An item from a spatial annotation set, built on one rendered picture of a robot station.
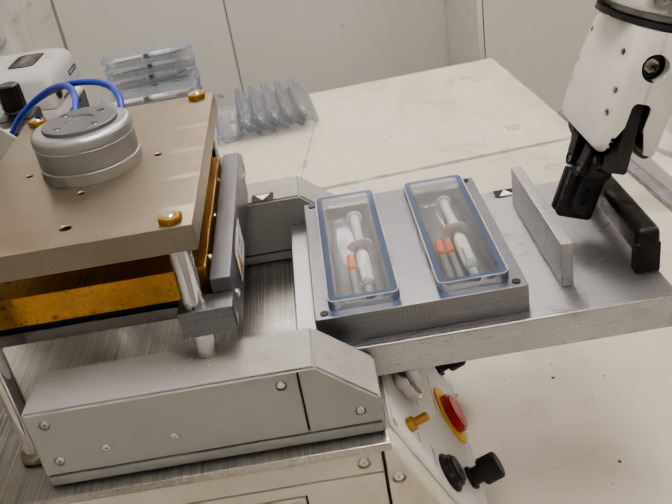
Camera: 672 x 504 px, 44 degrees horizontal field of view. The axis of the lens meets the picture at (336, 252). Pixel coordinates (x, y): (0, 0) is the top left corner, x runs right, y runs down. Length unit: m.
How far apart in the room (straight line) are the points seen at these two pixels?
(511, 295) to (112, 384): 0.30
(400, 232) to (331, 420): 0.20
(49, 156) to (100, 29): 2.58
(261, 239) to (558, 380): 0.36
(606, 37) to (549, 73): 2.38
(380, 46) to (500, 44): 0.54
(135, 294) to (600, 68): 0.39
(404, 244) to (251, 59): 2.57
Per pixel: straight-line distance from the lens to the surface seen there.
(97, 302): 0.63
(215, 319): 0.58
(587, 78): 0.70
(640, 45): 0.66
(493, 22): 2.94
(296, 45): 3.24
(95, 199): 0.62
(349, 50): 3.28
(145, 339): 0.78
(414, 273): 0.67
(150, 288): 0.62
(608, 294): 0.68
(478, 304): 0.64
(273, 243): 0.84
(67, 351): 0.80
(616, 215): 0.72
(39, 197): 0.66
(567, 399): 0.91
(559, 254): 0.67
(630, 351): 0.98
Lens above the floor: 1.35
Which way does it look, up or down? 30 degrees down
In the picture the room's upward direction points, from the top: 10 degrees counter-clockwise
